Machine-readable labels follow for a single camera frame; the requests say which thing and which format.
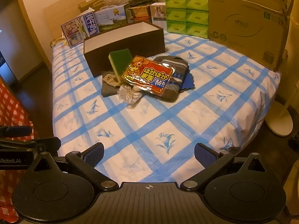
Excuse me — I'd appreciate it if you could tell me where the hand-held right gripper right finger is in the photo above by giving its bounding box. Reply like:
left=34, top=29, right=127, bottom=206
left=180, top=142, right=270, bottom=191

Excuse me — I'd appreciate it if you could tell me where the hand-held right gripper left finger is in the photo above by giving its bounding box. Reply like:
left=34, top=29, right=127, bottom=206
left=28, top=142, right=118, bottom=191

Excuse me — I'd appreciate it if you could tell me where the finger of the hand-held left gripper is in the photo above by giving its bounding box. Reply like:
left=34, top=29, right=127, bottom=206
left=0, top=126, right=32, bottom=137
left=0, top=137, right=61, bottom=151

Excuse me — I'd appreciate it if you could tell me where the grey cloth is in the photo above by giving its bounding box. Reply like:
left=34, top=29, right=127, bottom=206
left=101, top=70, right=122, bottom=97

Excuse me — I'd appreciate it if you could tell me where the clear plastic bag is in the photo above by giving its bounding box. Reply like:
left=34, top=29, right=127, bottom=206
left=117, top=84, right=143, bottom=105

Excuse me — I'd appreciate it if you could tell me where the blue fleece cloth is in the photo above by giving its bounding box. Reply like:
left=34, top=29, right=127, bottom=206
left=180, top=73, right=195, bottom=91

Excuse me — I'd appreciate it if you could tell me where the beige drawstring pouch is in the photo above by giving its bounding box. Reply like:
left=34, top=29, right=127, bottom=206
left=102, top=73, right=122, bottom=89

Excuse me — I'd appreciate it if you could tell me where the patterned knit sock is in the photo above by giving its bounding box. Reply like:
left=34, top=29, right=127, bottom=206
left=153, top=55, right=189, bottom=102

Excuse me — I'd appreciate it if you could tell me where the green and yellow sponge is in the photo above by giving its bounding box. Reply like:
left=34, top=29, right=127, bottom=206
left=109, top=49, right=133, bottom=84

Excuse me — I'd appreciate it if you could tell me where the brown cardboard storage box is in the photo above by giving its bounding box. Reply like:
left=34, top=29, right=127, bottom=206
left=84, top=21, right=166, bottom=78

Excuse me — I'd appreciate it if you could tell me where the red checked cloth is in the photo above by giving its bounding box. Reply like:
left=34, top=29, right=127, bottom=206
left=0, top=78, right=35, bottom=224

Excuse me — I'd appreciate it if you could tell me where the blue checked floral bedsheet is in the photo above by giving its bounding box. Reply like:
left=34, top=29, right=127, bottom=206
left=50, top=29, right=282, bottom=183

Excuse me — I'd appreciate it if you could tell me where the white floor fan stand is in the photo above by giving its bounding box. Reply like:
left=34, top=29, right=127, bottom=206
left=265, top=91, right=294, bottom=137

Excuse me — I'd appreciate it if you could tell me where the blue and white milk carton box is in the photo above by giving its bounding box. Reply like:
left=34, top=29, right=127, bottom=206
left=61, top=12, right=100, bottom=49

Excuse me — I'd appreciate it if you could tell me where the wooden headboard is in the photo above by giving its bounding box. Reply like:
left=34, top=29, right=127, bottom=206
left=43, top=0, right=108, bottom=41

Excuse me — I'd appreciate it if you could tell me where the large brown cardboard box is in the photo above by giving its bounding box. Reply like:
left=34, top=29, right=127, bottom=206
left=207, top=0, right=295, bottom=71

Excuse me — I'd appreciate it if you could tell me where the milk gift box with cow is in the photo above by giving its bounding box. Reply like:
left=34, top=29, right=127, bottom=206
left=95, top=4, right=131, bottom=32

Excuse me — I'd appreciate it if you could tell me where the stack of green tissue packs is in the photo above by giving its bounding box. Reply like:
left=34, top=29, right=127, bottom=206
left=165, top=0, right=209, bottom=39

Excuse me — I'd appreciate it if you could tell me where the orange lidded instant food bowl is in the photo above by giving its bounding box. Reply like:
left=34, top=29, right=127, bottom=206
left=128, top=5, right=151, bottom=24

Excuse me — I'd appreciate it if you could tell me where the flat brown cardboard box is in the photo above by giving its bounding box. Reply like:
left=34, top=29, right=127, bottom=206
left=78, top=0, right=112, bottom=13

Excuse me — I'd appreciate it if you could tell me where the white product box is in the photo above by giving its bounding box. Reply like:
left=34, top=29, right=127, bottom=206
left=151, top=2, right=167, bottom=21

